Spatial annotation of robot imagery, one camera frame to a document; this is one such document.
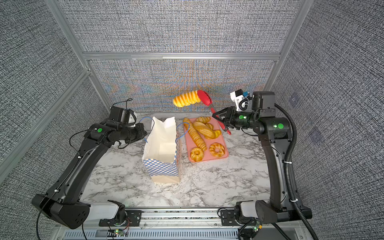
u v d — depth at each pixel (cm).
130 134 59
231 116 51
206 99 64
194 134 103
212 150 97
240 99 55
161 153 98
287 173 37
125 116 55
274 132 39
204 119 110
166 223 73
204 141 101
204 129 100
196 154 93
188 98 66
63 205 38
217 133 103
